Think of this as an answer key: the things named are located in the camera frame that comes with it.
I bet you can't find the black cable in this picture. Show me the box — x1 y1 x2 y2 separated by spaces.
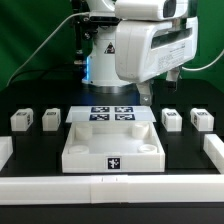
6 64 84 88

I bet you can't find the white right fence block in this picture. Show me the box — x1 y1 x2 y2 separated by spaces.
203 134 224 175

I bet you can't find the white front fence rail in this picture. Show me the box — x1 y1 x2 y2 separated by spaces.
0 175 224 205

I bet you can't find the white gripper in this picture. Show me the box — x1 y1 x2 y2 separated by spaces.
115 17 198 106

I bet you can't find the white cable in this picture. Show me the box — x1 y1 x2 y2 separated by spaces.
5 11 91 88

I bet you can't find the white left fence block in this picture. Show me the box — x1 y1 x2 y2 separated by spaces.
0 136 13 171

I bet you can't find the white fence block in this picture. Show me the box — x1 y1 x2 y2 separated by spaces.
0 136 13 171
203 134 224 175

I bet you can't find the white square tabletop part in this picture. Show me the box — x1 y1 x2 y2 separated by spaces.
62 121 165 173

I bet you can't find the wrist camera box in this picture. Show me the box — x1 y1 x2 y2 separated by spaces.
115 0 188 21

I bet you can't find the white marker sheet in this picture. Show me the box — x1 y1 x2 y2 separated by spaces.
66 106 156 123

